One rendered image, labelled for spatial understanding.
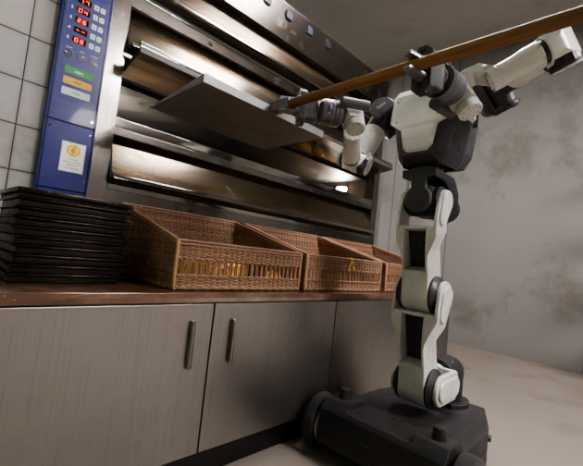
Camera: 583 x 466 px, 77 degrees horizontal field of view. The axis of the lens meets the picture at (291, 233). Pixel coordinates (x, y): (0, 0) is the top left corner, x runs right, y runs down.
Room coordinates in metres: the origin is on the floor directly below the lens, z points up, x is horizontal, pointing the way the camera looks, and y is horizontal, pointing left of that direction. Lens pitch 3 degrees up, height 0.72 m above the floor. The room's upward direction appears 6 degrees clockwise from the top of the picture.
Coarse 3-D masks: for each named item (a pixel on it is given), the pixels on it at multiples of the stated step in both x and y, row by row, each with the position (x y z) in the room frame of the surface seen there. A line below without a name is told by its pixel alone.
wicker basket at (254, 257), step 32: (128, 224) 1.35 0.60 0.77; (160, 224) 1.49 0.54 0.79; (192, 224) 1.60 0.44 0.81; (224, 224) 1.73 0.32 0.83; (128, 256) 1.31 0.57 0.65; (160, 256) 1.13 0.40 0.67; (192, 256) 1.11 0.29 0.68; (224, 256) 1.69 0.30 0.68; (256, 256) 1.29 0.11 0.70; (288, 256) 1.40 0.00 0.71; (192, 288) 1.12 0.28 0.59; (224, 288) 1.20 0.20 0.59; (256, 288) 1.30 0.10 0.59; (288, 288) 1.41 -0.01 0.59
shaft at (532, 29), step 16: (560, 16) 0.65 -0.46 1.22; (576, 16) 0.64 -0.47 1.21; (496, 32) 0.73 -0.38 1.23; (512, 32) 0.71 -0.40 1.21; (528, 32) 0.69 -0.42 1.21; (544, 32) 0.68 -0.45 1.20; (448, 48) 0.80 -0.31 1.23; (464, 48) 0.77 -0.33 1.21; (480, 48) 0.75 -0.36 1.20; (400, 64) 0.88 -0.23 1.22; (416, 64) 0.85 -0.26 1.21; (432, 64) 0.83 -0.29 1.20; (352, 80) 0.98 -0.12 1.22; (368, 80) 0.95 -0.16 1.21; (384, 80) 0.93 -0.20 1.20; (304, 96) 1.11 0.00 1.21; (320, 96) 1.07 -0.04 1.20
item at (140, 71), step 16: (144, 48) 1.29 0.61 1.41; (128, 64) 1.36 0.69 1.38; (144, 64) 1.35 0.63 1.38; (160, 64) 1.35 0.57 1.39; (176, 64) 1.38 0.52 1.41; (144, 80) 1.46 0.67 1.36; (160, 80) 1.46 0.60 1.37; (176, 80) 1.46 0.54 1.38; (304, 144) 2.09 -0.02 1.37; (320, 144) 2.10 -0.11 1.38; (336, 144) 2.10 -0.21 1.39; (336, 160) 2.34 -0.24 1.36; (368, 176) 2.66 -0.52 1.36
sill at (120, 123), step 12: (120, 120) 1.40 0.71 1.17; (144, 132) 1.47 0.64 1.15; (156, 132) 1.50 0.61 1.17; (180, 144) 1.58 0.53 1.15; (192, 144) 1.62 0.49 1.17; (216, 156) 1.71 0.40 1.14; (228, 156) 1.75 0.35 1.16; (252, 168) 1.86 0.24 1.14; (264, 168) 1.91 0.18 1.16; (300, 180) 2.11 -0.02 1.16; (336, 192) 2.35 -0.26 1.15; (348, 192) 2.44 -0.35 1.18
